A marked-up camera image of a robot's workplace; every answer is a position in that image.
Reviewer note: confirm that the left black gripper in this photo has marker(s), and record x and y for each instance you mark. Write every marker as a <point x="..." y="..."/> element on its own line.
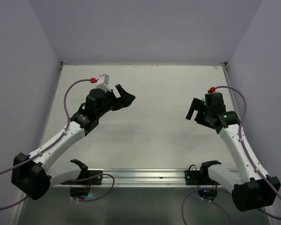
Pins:
<point x="125" y="100"/>

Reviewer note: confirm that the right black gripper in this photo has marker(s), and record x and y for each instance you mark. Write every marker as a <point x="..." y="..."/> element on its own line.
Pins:
<point x="197" y="104"/>

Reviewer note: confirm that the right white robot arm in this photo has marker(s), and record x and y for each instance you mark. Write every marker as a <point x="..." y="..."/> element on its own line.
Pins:
<point x="253" y="187"/>

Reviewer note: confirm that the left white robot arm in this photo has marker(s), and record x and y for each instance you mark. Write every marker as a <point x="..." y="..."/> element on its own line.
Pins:
<point x="31" y="172"/>

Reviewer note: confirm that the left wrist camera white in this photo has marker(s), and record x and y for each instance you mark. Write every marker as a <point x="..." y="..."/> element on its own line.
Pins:
<point x="102" y="83"/>

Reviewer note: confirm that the aluminium mounting rail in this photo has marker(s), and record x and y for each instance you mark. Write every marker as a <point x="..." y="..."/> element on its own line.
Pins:
<point x="132" y="178"/>

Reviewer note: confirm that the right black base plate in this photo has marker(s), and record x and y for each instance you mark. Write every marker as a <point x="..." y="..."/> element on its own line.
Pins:
<point x="199" y="177"/>

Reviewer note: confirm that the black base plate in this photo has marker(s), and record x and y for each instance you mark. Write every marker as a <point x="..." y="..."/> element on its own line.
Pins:
<point x="199" y="177"/>
<point x="86" y="178"/>

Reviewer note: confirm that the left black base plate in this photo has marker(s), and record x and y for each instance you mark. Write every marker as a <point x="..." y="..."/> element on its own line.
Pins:
<point x="86" y="178"/>

